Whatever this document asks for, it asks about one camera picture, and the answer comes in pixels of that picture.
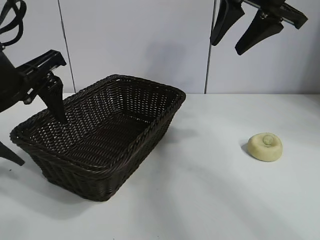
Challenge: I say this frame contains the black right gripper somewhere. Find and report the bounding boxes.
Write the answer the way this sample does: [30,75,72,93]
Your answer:
[210,0,309,57]

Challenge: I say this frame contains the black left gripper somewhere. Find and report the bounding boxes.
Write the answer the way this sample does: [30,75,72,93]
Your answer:
[0,49,69,167]

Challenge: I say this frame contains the dark brown woven basket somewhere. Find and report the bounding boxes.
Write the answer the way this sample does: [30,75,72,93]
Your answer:
[9,73,187,202]

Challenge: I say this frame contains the pale yellow egg yolk pastry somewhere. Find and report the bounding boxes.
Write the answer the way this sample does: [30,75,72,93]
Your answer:
[247,133,285,163]

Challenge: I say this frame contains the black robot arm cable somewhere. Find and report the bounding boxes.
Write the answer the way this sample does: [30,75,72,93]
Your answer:
[0,0,28,47]

